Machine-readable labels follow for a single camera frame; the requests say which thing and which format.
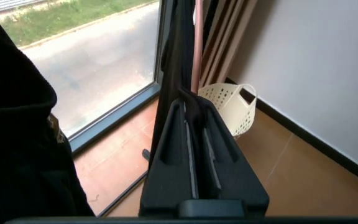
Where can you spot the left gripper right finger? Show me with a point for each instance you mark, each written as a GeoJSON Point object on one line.
{"type": "Point", "coordinates": [238, 183]}

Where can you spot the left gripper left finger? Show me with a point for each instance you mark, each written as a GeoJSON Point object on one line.
{"type": "Point", "coordinates": [169, 174]}

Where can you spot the pink clothes hanger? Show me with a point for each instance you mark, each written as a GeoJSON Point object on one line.
{"type": "Point", "coordinates": [197, 46]}

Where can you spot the black shorts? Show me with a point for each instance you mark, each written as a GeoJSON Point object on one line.
{"type": "Point", "coordinates": [17, 140]}

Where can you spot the black clothes rack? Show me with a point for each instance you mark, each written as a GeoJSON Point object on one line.
{"type": "Point", "coordinates": [146, 154]}

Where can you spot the white laundry basket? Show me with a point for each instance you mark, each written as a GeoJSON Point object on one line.
{"type": "Point", "coordinates": [232, 105]}

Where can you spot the window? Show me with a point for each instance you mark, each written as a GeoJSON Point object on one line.
{"type": "Point", "coordinates": [117, 115]}

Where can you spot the brown curtain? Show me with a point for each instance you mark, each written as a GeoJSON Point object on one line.
{"type": "Point", "coordinates": [225, 34]}

